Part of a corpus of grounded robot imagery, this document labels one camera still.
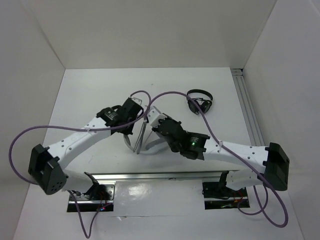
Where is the white over-ear headphones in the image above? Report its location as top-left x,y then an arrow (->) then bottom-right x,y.
122,106 -> 167,155

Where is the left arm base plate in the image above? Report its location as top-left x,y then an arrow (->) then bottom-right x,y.
72,180 -> 116,213

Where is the aluminium rail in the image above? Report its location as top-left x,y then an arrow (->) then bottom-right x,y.
230,68 -> 265,146
84,171 -> 226,182

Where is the aluminium rail right side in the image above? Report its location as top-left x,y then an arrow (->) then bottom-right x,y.
230,68 -> 265,146

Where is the black on-ear headphones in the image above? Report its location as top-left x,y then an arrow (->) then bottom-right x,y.
187,89 -> 214,115

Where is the aluminium rail front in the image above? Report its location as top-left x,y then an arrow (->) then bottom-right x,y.
84,171 -> 226,182

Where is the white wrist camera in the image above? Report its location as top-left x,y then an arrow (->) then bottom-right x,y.
147,106 -> 166,128
129,95 -> 143,106

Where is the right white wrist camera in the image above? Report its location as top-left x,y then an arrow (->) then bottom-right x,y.
147,106 -> 166,128

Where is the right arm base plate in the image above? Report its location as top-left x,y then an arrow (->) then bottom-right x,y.
202,182 -> 250,210

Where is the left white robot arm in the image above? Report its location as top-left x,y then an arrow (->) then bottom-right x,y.
28,98 -> 144,200

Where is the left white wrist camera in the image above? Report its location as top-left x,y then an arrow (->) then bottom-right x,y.
129,95 -> 143,106

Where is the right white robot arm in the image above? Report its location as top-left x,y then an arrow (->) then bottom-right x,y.
148,111 -> 290,196

